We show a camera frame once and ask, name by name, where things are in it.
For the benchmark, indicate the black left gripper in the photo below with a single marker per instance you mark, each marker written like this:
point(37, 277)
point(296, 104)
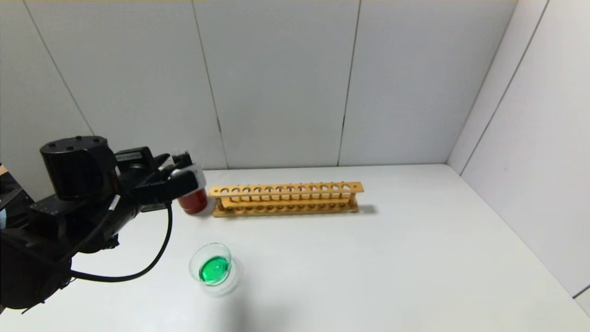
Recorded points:
point(152, 186)

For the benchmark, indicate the black orange robot left arm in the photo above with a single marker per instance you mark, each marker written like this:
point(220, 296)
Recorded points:
point(55, 216)

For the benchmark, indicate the wooden test tube rack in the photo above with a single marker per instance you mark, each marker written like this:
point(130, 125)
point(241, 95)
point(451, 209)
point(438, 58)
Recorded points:
point(286, 188)

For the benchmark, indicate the red plastic cup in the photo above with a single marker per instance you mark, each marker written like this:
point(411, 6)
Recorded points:
point(193, 203)

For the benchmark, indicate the clear glass beaker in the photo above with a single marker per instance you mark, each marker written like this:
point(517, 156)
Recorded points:
point(214, 269)

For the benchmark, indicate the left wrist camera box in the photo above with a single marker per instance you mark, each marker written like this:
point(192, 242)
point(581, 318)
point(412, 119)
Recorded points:
point(191, 175)

